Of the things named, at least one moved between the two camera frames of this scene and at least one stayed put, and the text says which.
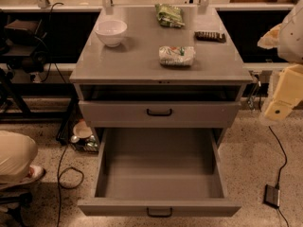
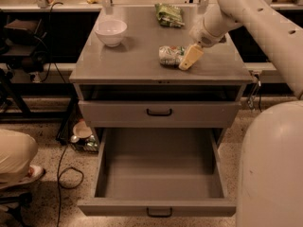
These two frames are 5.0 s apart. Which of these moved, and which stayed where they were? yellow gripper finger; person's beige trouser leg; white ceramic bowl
Moved: yellow gripper finger
Stayed: white ceramic bowl; person's beige trouser leg
